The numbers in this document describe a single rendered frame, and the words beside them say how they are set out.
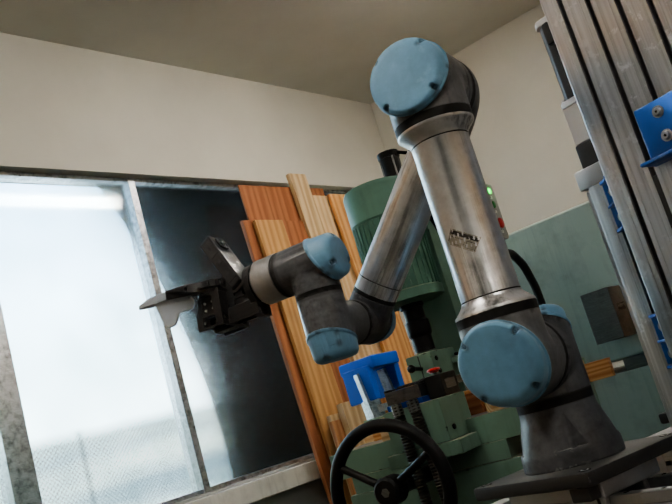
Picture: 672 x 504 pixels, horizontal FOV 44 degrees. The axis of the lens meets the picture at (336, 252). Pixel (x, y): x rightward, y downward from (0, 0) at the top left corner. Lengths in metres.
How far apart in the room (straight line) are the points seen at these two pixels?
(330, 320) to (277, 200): 2.67
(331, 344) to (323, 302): 0.06
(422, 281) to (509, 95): 2.63
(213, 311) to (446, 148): 0.47
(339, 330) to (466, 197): 0.28
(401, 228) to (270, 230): 2.37
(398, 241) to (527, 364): 0.35
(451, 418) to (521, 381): 0.69
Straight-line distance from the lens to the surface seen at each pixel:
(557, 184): 4.37
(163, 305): 1.40
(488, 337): 1.11
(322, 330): 1.26
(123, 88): 3.66
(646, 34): 1.32
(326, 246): 1.26
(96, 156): 3.40
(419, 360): 2.01
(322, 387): 3.56
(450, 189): 1.16
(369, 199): 2.03
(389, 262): 1.35
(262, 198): 3.83
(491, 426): 1.83
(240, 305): 1.35
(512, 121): 4.50
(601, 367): 1.90
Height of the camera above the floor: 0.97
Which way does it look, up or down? 11 degrees up
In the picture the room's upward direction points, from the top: 16 degrees counter-clockwise
